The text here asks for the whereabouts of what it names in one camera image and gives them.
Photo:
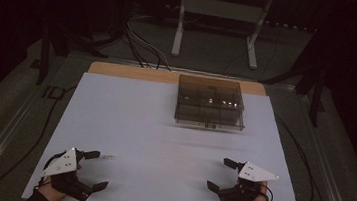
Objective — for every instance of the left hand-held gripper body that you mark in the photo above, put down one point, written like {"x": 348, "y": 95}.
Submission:
{"x": 65, "y": 165}

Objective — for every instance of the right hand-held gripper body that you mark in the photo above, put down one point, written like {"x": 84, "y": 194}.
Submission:
{"x": 249, "y": 181}

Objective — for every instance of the person's left hand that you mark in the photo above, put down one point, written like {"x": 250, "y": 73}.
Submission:
{"x": 49, "y": 190}

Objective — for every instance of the dark transparent drawer box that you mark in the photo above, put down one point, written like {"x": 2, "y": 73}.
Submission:
{"x": 210, "y": 102}

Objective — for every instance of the black tripod stand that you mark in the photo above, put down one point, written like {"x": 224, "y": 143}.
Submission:
{"x": 313, "y": 77}
{"x": 55, "y": 42}

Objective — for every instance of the white metal stand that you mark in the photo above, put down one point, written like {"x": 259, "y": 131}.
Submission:
{"x": 221, "y": 9}

